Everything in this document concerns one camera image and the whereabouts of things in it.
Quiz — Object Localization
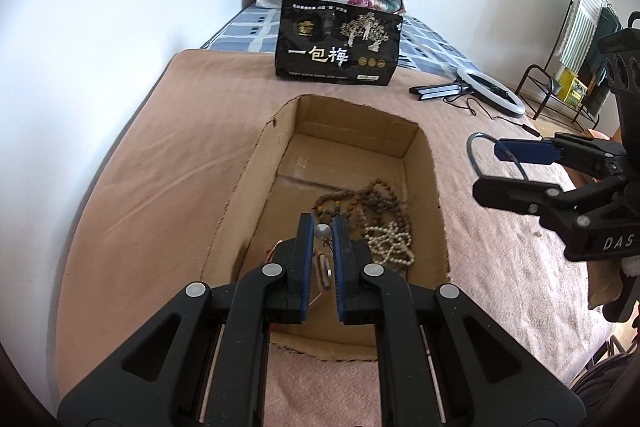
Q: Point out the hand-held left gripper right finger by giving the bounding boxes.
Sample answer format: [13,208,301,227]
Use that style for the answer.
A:
[332,214,586,427]

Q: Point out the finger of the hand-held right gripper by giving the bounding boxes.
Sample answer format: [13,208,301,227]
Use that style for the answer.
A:
[472,177,640,233]
[494,133,630,182]

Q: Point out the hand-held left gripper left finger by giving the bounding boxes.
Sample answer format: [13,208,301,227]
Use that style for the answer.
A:
[57,213,317,427]

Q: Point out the blue bangle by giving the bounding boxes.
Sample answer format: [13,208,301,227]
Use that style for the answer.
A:
[467,132,528,182]

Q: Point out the white pearl necklace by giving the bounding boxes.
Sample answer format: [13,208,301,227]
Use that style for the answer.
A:
[364,221,415,267]

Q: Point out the brown wooden bead necklace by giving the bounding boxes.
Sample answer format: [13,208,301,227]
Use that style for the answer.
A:
[312,179,413,249]

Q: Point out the cardboard box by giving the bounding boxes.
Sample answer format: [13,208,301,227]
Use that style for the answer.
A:
[201,94,448,360]

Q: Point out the dark hanging clothes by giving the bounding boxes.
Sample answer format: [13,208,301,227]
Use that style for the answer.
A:
[585,7,623,115]

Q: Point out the yellow box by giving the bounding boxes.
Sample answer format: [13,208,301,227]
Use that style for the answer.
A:
[557,69,589,106]

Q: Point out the black metal clothes rack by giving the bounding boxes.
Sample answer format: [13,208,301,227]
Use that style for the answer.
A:
[517,0,616,132]

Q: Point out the striped hanging towel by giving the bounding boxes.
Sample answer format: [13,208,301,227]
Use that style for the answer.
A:
[557,0,607,70]

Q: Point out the black folded tripod stand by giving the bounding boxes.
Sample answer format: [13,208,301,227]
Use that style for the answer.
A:
[409,79,473,100]

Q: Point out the brown blanket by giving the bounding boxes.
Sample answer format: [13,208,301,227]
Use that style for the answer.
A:
[55,49,631,427]

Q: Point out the black printed snack bag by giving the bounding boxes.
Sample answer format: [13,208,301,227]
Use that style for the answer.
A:
[274,0,405,86]

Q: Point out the black ring light cable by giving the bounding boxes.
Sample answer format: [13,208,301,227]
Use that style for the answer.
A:
[450,97,543,138]

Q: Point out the white ring light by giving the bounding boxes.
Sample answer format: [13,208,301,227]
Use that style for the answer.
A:
[456,67,527,118]

